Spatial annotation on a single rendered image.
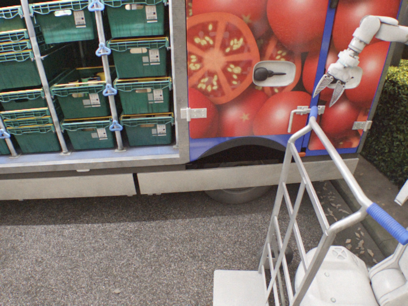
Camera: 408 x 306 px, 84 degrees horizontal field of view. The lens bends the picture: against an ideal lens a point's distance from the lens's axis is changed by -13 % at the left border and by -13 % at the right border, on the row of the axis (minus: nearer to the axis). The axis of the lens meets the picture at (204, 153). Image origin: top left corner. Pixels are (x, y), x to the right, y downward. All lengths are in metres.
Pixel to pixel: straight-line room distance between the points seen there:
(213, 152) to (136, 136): 0.61
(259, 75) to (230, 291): 1.44
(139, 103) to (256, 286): 1.53
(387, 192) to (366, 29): 2.08
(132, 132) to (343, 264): 1.69
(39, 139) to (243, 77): 1.60
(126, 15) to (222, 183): 1.40
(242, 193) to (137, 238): 1.00
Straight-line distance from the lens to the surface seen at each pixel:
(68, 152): 2.20
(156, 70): 1.81
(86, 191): 2.20
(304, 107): 1.91
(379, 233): 2.52
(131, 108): 1.91
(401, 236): 0.75
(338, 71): 1.20
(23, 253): 2.50
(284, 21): 1.70
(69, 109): 2.03
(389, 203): 2.86
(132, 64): 1.81
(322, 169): 2.34
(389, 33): 1.19
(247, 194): 2.39
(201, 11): 1.57
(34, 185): 2.34
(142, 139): 2.02
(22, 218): 2.82
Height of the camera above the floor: 1.69
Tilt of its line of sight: 33 degrees down
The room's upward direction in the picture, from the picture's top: straight up
